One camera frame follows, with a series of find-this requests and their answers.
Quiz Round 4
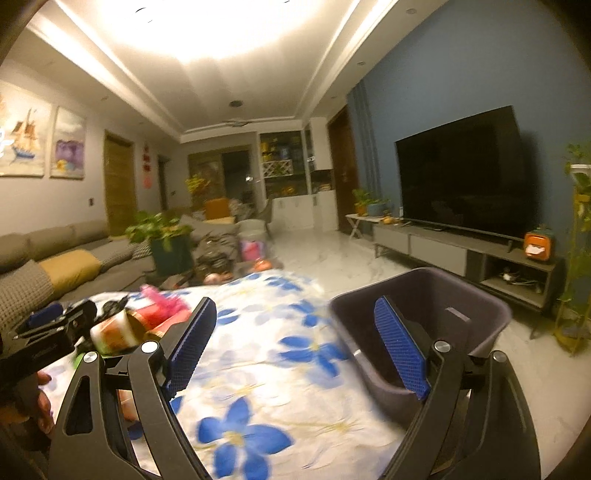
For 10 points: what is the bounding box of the orange white paper cup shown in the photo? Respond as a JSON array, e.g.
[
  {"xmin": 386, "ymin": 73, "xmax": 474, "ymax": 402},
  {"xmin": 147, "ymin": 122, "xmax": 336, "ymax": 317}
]
[{"xmin": 90, "ymin": 309, "xmax": 146, "ymax": 356}]

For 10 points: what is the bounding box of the pink plastic bag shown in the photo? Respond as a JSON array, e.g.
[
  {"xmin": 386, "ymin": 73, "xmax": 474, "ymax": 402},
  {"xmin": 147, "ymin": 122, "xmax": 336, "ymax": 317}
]
[{"xmin": 140, "ymin": 284, "xmax": 189, "ymax": 318}]

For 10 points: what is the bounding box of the black plastic bag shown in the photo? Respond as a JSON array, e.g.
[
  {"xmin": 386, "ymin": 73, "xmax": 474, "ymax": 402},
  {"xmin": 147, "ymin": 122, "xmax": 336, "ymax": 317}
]
[{"xmin": 96, "ymin": 295, "xmax": 129, "ymax": 322}]

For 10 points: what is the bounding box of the red paper cup gold inside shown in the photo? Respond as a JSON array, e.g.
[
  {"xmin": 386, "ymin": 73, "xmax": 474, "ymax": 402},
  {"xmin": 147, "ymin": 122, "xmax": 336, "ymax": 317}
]
[{"xmin": 128, "ymin": 304, "xmax": 191, "ymax": 341}]

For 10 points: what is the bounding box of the dark grey trash bin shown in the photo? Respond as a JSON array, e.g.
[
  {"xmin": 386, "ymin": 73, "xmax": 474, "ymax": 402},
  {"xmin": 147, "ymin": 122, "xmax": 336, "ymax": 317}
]
[{"xmin": 329, "ymin": 267, "xmax": 512, "ymax": 427}]

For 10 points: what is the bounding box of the left hand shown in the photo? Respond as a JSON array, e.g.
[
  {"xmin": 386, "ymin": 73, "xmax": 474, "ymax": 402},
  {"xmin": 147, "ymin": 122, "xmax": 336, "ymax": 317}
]
[{"xmin": 1, "ymin": 371, "xmax": 55, "ymax": 438}]

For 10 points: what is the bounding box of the houndstooth cushion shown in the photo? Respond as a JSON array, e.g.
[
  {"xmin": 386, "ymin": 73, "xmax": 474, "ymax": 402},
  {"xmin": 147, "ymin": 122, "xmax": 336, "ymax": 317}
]
[
  {"xmin": 90, "ymin": 240, "xmax": 136, "ymax": 273},
  {"xmin": 0, "ymin": 260, "xmax": 54, "ymax": 332}
]

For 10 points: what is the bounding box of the yellow cushion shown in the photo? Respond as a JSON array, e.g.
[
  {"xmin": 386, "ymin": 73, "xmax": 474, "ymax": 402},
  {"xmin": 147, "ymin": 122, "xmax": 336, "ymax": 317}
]
[{"xmin": 39, "ymin": 249, "xmax": 100, "ymax": 299}]

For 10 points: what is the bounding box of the grey sectional sofa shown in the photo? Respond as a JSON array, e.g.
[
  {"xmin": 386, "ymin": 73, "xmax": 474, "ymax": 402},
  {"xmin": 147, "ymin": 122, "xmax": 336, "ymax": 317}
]
[{"xmin": 1, "ymin": 220, "xmax": 167, "ymax": 333}]

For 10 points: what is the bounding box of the potted green plant dark pot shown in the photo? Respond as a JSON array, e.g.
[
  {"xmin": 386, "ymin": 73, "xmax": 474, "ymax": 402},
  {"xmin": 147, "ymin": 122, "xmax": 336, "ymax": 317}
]
[{"xmin": 125, "ymin": 211, "xmax": 193, "ymax": 277}]

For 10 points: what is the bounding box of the grey tv cabinet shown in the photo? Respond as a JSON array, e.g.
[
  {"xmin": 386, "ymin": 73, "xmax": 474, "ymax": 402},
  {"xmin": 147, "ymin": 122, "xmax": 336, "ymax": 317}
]
[{"xmin": 373, "ymin": 223, "xmax": 565, "ymax": 314}]

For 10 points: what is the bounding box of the gold plant stand with vines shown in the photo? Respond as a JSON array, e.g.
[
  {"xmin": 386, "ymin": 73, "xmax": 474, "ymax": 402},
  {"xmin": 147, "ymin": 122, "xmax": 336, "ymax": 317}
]
[{"xmin": 553, "ymin": 143, "xmax": 590, "ymax": 355}]

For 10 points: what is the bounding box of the purple abstract painting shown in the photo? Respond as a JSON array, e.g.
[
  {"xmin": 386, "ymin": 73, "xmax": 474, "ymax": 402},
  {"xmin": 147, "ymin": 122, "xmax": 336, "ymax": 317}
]
[{"xmin": 50, "ymin": 106, "xmax": 86, "ymax": 180}]

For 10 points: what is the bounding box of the floral white blue tablecloth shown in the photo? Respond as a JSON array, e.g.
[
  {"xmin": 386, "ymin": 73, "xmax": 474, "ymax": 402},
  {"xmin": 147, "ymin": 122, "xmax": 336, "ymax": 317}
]
[{"xmin": 36, "ymin": 269, "xmax": 408, "ymax": 480}]

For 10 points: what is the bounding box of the orange tissue box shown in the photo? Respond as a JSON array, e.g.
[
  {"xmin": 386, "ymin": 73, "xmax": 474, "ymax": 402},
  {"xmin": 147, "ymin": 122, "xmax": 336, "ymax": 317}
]
[{"xmin": 523, "ymin": 226, "xmax": 555, "ymax": 262}]

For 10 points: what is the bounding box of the orange chair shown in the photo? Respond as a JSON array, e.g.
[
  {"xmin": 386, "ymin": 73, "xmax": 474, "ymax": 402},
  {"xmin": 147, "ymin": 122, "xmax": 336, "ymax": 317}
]
[{"xmin": 204, "ymin": 197, "xmax": 231, "ymax": 220}]

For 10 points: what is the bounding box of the sailboat painting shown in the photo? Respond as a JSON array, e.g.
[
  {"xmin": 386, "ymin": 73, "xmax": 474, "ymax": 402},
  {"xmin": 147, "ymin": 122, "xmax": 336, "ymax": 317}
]
[{"xmin": 1, "ymin": 81, "xmax": 52, "ymax": 178}]

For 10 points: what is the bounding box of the potted plant blue pot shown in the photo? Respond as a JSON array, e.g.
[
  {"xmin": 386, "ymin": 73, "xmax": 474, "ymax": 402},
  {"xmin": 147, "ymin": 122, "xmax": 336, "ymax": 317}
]
[{"xmin": 367, "ymin": 199, "xmax": 389, "ymax": 217}]

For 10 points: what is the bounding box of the small white side table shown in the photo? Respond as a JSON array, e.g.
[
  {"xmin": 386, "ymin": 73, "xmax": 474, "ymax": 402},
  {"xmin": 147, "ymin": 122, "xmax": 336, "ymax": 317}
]
[{"xmin": 346, "ymin": 213, "xmax": 383, "ymax": 239}]

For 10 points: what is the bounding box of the large black television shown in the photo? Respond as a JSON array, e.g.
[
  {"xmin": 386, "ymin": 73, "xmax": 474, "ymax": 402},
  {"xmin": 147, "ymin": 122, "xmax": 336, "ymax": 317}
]
[{"xmin": 396, "ymin": 105, "xmax": 537, "ymax": 238}]

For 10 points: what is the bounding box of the potted plant orange pot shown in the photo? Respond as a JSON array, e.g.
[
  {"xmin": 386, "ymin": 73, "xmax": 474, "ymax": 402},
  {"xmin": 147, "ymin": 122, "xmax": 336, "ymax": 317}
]
[{"xmin": 353, "ymin": 188, "xmax": 372, "ymax": 216}]

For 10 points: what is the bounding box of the white display cabinet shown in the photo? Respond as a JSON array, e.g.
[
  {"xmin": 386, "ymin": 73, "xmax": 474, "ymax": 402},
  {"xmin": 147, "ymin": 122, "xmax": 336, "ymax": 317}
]
[{"xmin": 259, "ymin": 117, "xmax": 338, "ymax": 234}]

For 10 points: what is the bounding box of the dark wooden door right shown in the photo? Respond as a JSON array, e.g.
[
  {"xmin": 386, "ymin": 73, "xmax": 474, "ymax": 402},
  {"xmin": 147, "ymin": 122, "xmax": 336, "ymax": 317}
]
[{"xmin": 328, "ymin": 106, "xmax": 359, "ymax": 234}]

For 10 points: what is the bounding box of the wooden door left wall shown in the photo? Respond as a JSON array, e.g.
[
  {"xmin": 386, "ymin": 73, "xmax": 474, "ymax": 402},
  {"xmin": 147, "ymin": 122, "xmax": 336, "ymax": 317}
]
[{"xmin": 103, "ymin": 131, "xmax": 137, "ymax": 237}]

